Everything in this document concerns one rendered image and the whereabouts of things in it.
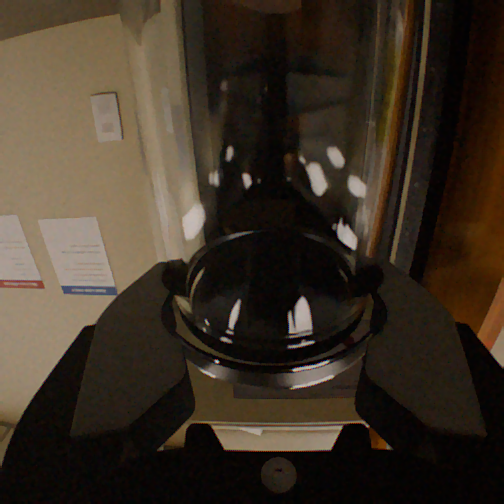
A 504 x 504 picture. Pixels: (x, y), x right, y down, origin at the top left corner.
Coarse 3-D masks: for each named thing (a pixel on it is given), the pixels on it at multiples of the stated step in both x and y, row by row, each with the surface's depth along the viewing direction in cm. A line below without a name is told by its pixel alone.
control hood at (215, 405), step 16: (192, 368) 34; (192, 384) 33; (208, 384) 33; (224, 384) 33; (208, 400) 33; (224, 400) 33; (240, 400) 33; (256, 400) 33; (272, 400) 33; (288, 400) 32; (304, 400) 32; (320, 400) 32; (336, 400) 32; (352, 400) 32; (192, 416) 32; (208, 416) 32; (224, 416) 32; (240, 416) 32; (256, 416) 32; (272, 416) 32; (288, 416) 32; (304, 416) 32; (320, 416) 32; (336, 416) 32; (352, 416) 31
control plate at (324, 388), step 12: (360, 360) 33; (348, 372) 33; (312, 384) 33; (324, 384) 33; (336, 384) 33; (348, 384) 33; (240, 396) 33; (252, 396) 33; (264, 396) 33; (276, 396) 33; (288, 396) 32; (300, 396) 32; (312, 396) 32; (324, 396) 32; (336, 396) 32; (348, 396) 32
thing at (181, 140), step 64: (128, 0) 6; (192, 0) 5; (256, 0) 5; (320, 0) 5; (384, 0) 5; (128, 64) 7; (192, 64) 6; (256, 64) 5; (320, 64) 5; (384, 64) 6; (192, 128) 7; (256, 128) 6; (320, 128) 6; (384, 128) 7; (192, 192) 8; (256, 192) 7; (320, 192) 7; (384, 192) 8; (192, 256) 9; (256, 256) 8; (320, 256) 8; (192, 320) 11; (256, 320) 9; (320, 320) 10
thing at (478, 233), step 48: (480, 0) 18; (480, 48) 19; (480, 96) 20; (480, 144) 21; (480, 192) 22; (432, 240) 28; (480, 240) 22; (432, 288) 29; (480, 288) 22; (480, 336) 23
